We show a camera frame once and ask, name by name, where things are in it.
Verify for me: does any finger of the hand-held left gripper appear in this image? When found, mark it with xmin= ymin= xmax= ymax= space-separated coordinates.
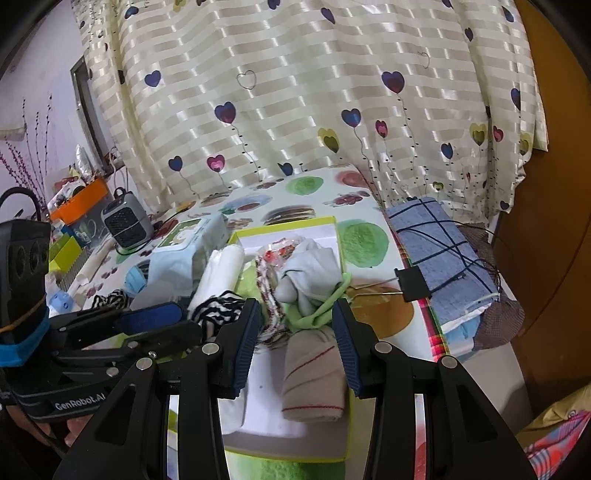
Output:
xmin=55 ymin=320 xmax=204 ymax=379
xmin=48 ymin=301 xmax=188 ymax=347

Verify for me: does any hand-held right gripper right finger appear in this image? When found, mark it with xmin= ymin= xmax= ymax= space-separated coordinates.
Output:
xmin=331 ymin=299 xmax=529 ymax=480

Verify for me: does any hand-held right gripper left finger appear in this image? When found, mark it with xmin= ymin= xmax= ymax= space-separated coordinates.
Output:
xmin=53 ymin=298 xmax=264 ymax=480

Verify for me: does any black white striped sock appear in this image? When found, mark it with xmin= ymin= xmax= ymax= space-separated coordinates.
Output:
xmin=91 ymin=288 xmax=131 ymax=310
xmin=190 ymin=296 xmax=245 ymax=334

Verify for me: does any beige red-striped sock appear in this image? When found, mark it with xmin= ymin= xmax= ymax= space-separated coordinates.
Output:
xmin=281 ymin=323 xmax=347 ymax=422

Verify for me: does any light green sock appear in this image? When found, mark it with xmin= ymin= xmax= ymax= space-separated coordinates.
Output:
xmin=281 ymin=271 xmax=354 ymax=329

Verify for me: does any red white patterned sock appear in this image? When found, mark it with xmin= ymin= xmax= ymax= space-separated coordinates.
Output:
xmin=253 ymin=237 xmax=305 ymax=344

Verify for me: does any white grey sock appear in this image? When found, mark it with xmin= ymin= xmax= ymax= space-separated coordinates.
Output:
xmin=276 ymin=239 xmax=352 ymax=319

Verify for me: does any green-edged white box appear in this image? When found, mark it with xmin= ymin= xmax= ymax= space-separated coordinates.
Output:
xmin=167 ymin=216 xmax=354 ymax=463

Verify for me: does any person's left hand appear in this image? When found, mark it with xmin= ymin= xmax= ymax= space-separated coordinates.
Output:
xmin=9 ymin=406 xmax=95 ymax=449

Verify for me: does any clear plastic container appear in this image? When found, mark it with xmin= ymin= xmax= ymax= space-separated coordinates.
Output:
xmin=139 ymin=279 xmax=178 ymax=308

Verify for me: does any blue face mask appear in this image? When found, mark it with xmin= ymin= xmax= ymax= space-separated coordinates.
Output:
xmin=124 ymin=265 xmax=153 ymax=296

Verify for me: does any green box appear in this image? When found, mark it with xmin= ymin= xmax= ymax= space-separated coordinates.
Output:
xmin=48 ymin=234 xmax=84 ymax=273

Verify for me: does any light blue plastic toy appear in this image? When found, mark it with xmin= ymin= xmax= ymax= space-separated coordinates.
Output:
xmin=48 ymin=290 xmax=77 ymax=315

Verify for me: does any light blue tissue pack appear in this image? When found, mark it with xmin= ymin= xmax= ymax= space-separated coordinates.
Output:
xmin=150 ymin=215 xmax=230 ymax=296

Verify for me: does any white paper roll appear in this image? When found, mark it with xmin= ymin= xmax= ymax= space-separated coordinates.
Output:
xmin=76 ymin=242 xmax=114 ymax=284

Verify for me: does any folded white cloth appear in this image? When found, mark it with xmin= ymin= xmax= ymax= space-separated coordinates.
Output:
xmin=193 ymin=244 xmax=245 ymax=310

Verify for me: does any orange box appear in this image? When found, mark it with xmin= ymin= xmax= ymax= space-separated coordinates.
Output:
xmin=48 ymin=178 xmax=109 ymax=221

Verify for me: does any pink plaid cloth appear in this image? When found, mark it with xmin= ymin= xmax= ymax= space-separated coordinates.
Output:
xmin=427 ymin=314 xmax=451 ymax=361

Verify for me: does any black binder clip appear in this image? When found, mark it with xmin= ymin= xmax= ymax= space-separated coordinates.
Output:
xmin=346 ymin=265 xmax=435 ymax=303

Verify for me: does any small grey heater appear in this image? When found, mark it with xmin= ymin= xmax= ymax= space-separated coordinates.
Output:
xmin=100 ymin=188 xmax=155 ymax=250

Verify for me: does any fruit print tablecloth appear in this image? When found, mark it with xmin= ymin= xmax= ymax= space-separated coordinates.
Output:
xmin=55 ymin=164 xmax=451 ymax=480

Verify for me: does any light blue cloth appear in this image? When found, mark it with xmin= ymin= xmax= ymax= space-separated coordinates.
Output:
xmin=443 ymin=318 xmax=485 ymax=356

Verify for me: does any purple branch decoration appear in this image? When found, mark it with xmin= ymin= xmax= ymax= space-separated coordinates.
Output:
xmin=0 ymin=95 xmax=54 ymax=208

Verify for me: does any blue checked folded cloth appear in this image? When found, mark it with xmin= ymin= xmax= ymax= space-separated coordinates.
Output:
xmin=385 ymin=198 xmax=502 ymax=324

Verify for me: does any brown cloth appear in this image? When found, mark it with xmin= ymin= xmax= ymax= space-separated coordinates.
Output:
xmin=462 ymin=224 xmax=526 ymax=352

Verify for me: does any colourful printed blanket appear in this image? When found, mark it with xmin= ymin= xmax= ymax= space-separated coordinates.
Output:
xmin=517 ymin=401 xmax=591 ymax=480

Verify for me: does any brown wooden door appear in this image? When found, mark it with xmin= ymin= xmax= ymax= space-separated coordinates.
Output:
xmin=489 ymin=0 xmax=591 ymax=407

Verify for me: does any heart print striped curtain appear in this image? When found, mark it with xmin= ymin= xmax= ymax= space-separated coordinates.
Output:
xmin=71 ymin=0 xmax=550 ymax=222

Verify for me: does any dark window frame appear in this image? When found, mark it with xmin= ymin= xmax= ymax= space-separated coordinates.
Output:
xmin=69 ymin=55 xmax=123 ymax=171

